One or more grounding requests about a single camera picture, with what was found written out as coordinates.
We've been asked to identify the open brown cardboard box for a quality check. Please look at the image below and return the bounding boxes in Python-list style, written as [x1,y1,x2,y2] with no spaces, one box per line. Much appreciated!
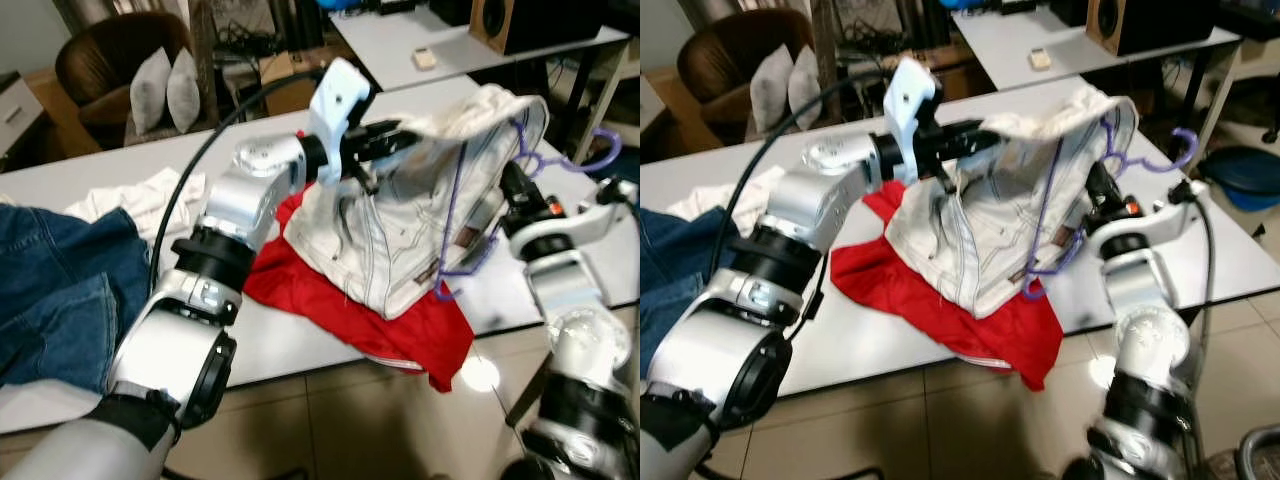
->
[260,45,346,116]
[935,60,991,101]

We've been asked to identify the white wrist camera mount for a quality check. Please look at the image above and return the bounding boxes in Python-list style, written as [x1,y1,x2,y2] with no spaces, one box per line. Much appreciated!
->
[525,178,641,251]
[883,55,946,186]
[1095,178,1201,256]
[305,57,373,188]

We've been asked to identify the blue plastic basin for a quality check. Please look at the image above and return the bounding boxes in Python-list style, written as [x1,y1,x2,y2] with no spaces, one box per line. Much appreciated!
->
[1198,145,1280,213]

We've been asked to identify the purple plastic hanger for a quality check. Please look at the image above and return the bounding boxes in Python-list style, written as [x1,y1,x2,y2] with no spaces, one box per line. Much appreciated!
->
[433,120,623,303]
[1020,118,1198,301]

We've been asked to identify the grey brown patterned post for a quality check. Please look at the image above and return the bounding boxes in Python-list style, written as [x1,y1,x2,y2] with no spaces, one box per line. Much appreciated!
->
[188,0,219,121]
[810,0,841,121]

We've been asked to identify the wooden loudspeaker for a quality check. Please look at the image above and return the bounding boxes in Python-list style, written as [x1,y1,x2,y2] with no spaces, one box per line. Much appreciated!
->
[468,0,606,58]
[1085,0,1216,58]

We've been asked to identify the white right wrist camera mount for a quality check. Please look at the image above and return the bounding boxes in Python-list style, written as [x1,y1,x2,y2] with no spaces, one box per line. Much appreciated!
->
[1095,178,1201,256]
[525,178,641,251]

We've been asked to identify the small white crumpled cloth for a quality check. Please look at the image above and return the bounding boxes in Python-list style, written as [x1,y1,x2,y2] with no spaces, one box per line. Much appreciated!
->
[665,165,786,226]
[65,168,208,246]

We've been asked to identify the brown leather armchair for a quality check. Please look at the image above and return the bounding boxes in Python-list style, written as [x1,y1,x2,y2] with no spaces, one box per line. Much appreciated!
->
[53,12,196,151]
[678,10,816,151]

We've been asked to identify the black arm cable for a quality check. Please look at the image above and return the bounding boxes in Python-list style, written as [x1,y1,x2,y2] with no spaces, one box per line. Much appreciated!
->
[710,68,906,341]
[1170,178,1216,401]
[148,68,331,296]
[600,180,641,216]

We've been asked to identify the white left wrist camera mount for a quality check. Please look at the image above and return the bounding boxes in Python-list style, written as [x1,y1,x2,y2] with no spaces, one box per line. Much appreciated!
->
[883,55,946,186]
[305,57,373,188]

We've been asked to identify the cream denim trousers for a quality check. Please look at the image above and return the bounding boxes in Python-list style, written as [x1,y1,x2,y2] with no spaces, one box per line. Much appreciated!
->
[885,82,1139,319]
[283,85,551,321]

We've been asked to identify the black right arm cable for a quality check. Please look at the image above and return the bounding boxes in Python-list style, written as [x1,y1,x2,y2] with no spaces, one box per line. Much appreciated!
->
[600,180,641,216]
[1170,178,1216,401]

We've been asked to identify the white desk black legs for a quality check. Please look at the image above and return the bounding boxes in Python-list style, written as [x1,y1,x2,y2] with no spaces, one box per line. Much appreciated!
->
[328,5,633,161]
[950,5,1246,171]

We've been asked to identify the grey pillow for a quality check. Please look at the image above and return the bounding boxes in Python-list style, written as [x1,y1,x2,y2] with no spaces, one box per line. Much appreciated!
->
[130,47,173,136]
[750,45,796,136]
[788,45,826,131]
[165,47,203,131]

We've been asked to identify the blue denim jeans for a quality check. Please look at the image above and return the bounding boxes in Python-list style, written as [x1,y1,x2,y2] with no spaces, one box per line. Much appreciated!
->
[0,205,151,393]
[640,205,721,376]

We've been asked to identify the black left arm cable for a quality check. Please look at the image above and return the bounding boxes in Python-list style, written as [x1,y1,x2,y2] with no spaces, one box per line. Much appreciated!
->
[148,68,331,296]
[710,68,906,341]

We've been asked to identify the red cloth garment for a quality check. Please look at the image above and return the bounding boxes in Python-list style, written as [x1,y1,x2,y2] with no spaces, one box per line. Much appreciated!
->
[243,190,476,393]
[830,180,1063,393]

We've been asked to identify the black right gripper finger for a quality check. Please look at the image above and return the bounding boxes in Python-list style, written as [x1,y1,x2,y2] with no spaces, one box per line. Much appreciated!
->
[500,158,536,201]
[1086,160,1119,201]

